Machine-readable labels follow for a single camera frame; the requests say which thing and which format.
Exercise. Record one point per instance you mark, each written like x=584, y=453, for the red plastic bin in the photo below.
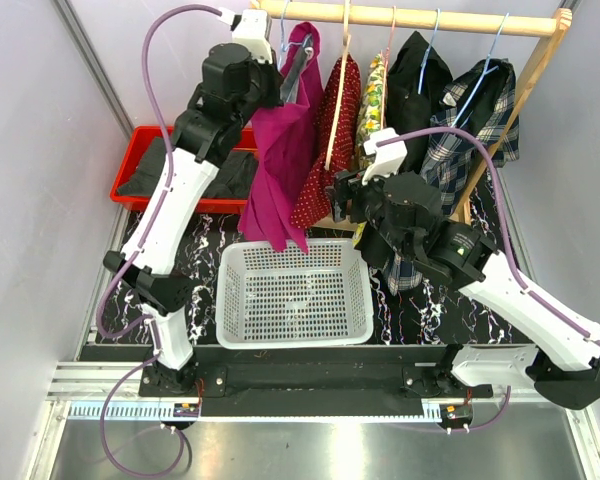
x=140, y=141

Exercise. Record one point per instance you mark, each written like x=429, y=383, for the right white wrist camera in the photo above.
x=388, y=151

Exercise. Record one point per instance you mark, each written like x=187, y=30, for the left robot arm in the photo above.
x=237, y=81

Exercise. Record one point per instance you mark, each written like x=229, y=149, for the light blue wire hanger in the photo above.
x=305, y=40

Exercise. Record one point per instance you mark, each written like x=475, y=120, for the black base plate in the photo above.
x=387, y=384

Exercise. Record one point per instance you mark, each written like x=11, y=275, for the magenta skirt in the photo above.
x=285, y=138

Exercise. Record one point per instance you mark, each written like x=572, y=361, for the white plastic basket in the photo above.
x=268, y=300

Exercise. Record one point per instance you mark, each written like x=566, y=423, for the pink wire hanger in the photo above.
x=386, y=58

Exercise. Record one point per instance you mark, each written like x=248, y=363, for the dark grey garment in bin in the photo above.
x=233, y=180

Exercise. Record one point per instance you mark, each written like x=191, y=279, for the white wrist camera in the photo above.
x=388, y=151
x=252, y=32

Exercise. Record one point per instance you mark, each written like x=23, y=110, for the wooden hanger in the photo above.
x=346, y=41

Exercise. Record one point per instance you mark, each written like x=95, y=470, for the plaid skirt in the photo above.
x=444, y=160

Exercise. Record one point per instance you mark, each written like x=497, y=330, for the red polka dot skirt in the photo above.
x=313, y=203

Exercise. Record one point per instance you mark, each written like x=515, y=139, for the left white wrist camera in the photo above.
x=252, y=32

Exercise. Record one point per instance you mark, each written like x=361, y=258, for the wooden clothes rack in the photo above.
x=549, y=32

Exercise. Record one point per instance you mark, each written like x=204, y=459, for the lemon print skirt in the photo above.
x=371, y=116

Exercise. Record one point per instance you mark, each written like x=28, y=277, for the black skirt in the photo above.
x=406, y=111

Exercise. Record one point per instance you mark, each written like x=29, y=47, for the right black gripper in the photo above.
x=348, y=185

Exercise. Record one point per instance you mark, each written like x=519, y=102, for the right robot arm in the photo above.
x=561, y=362

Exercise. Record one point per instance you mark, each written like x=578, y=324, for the blue hanger of black skirt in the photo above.
x=427, y=52

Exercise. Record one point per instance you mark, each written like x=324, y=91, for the blue hanger of plaid skirt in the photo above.
x=462, y=117

